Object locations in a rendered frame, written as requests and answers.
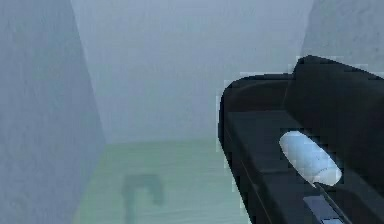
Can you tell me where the white pillow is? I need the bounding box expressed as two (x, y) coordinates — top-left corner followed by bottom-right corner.
(278, 130), (343, 187)

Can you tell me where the black sofa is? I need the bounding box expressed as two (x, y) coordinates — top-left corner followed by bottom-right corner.
(217, 54), (384, 224)

